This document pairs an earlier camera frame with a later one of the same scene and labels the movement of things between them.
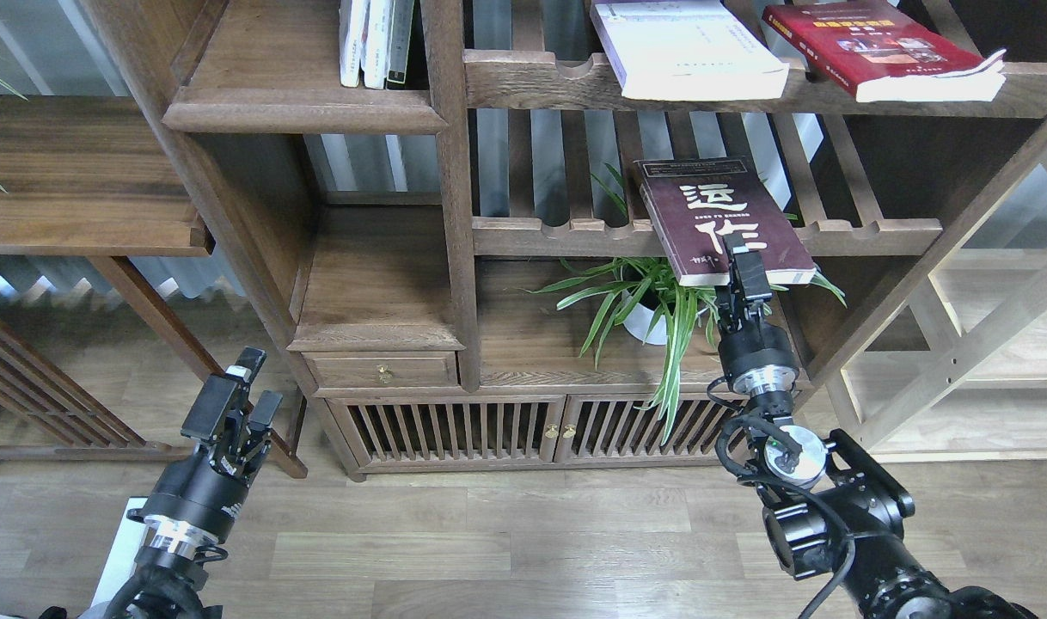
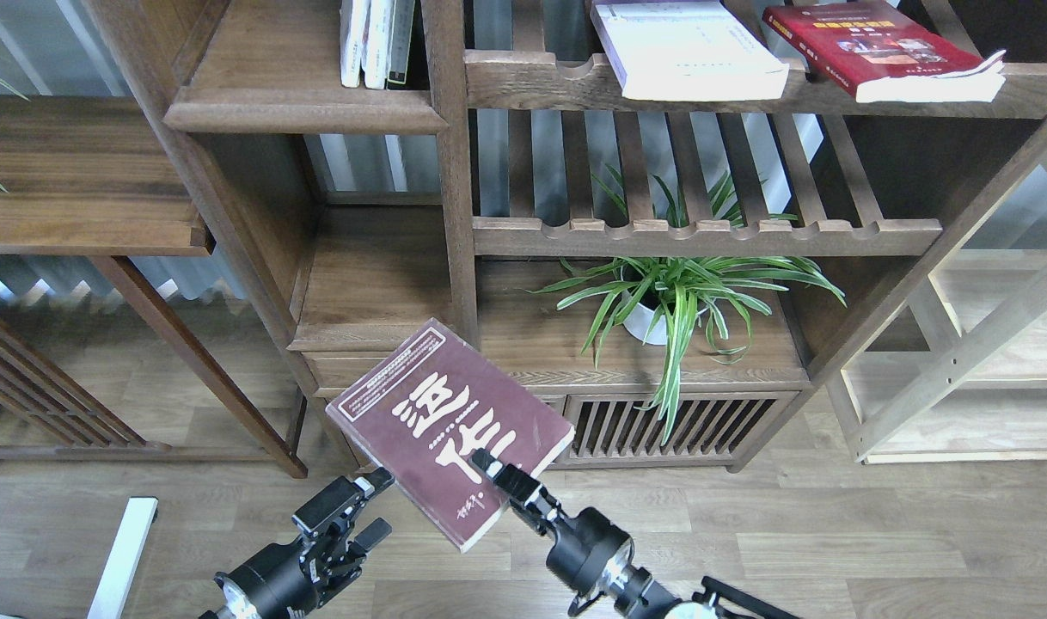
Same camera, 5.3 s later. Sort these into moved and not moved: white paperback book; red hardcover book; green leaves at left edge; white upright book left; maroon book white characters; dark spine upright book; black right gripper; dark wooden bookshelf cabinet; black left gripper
Moved: maroon book white characters; black left gripper; black right gripper
Not moved: white paperback book; green leaves at left edge; red hardcover book; dark spine upright book; white upright book left; dark wooden bookshelf cabinet
